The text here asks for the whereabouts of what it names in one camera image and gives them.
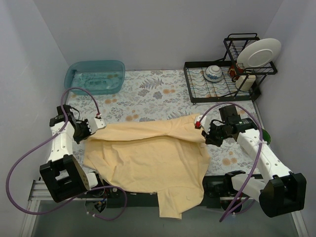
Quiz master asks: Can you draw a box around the pale yellow t shirt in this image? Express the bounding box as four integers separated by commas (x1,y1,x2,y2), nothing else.
83,115,210,219

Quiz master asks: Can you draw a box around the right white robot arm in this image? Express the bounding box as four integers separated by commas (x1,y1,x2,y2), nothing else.
195,116,307,217

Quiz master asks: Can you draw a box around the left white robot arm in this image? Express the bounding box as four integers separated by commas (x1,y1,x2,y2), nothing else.
39,104,106,203

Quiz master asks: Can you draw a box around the green cup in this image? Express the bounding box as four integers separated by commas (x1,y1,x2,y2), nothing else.
262,129,271,145

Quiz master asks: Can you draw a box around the cream ceramic cup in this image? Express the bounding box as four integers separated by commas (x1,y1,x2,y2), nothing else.
235,75,256,91

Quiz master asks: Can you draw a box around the teal plastic basin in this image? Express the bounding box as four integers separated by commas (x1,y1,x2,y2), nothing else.
64,60,125,95

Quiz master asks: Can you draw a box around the blue patterned white bowl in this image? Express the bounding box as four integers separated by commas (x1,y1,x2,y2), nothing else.
204,65,223,82

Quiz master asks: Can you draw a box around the red mug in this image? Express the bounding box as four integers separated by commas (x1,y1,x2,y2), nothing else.
228,63,244,79

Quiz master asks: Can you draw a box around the black base bar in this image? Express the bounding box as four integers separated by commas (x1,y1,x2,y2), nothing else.
76,172,253,208

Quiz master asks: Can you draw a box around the floral table mat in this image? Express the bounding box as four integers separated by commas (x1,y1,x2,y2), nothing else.
65,70,253,176

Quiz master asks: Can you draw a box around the white ceramic plate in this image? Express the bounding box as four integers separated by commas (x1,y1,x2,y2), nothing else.
237,38,281,68

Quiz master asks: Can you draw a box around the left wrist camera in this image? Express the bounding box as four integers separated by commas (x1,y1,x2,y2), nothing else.
88,113,107,134

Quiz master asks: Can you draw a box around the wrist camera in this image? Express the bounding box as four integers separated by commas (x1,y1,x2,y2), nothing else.
88,113,107,134
194,115,211,134

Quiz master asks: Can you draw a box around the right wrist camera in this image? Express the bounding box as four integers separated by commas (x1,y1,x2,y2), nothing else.
194,115,211,134

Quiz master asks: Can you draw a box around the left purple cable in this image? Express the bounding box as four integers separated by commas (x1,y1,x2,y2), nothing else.
5,87,128,221

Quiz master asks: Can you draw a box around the black wire dish rack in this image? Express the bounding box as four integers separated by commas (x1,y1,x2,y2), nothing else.
183,33,277,104

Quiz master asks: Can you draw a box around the aluminium frame rail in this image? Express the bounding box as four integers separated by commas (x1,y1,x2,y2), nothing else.
19,180,309,237

